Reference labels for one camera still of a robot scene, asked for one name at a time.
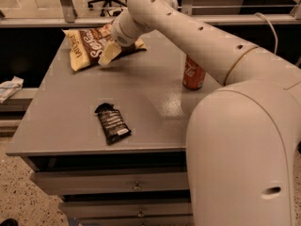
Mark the folded white cloth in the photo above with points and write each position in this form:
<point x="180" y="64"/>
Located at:
<point x="9" y="88"/>

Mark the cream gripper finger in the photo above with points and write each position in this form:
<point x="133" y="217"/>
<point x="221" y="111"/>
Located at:
<point x="110" y="51"/>

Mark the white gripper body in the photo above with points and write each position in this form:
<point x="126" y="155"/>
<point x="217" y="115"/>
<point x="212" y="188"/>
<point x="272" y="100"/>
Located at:
<point x="119" y="32"/>

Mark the middle grey drawer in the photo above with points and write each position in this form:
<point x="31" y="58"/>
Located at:
<point x="134" y="208"/>

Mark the grey metal railing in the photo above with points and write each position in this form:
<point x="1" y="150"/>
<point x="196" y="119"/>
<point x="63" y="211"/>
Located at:
<point x="59" y="13"/>

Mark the black office chair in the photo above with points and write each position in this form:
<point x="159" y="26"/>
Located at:
<point x="106" y="4"/>

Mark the top grey drawer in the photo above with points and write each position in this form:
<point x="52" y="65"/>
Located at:
<point x="110" y="181"/>

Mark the black snack bar wrapper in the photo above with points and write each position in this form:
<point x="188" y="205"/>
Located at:
<point x="113" y="124"/>

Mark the grey drawer cabinet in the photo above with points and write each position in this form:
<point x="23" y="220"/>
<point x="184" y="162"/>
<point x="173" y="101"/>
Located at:
<point x="60" y="130"/>

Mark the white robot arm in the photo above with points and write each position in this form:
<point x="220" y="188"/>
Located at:
<point x="241" y="139"/>

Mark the grey drawer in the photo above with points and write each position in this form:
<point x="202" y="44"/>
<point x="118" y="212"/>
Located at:
<point x="110" y="181"/>
<point x="161" y="221"/>
<point x="134" y="208"/>

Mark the black shoe tip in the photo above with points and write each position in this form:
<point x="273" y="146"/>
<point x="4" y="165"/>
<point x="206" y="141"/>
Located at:
<point x="9" y="222"/>

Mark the bottom grey drawer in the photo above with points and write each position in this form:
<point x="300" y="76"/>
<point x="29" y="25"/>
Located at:
<point x="161" y="221"/>

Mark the brown and yellow chip bag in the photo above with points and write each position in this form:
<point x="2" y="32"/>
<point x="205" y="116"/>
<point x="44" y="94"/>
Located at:
<point x="88" y="44"/>

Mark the orange soda can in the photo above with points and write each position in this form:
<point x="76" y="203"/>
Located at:
<point x="193" y="75"/>

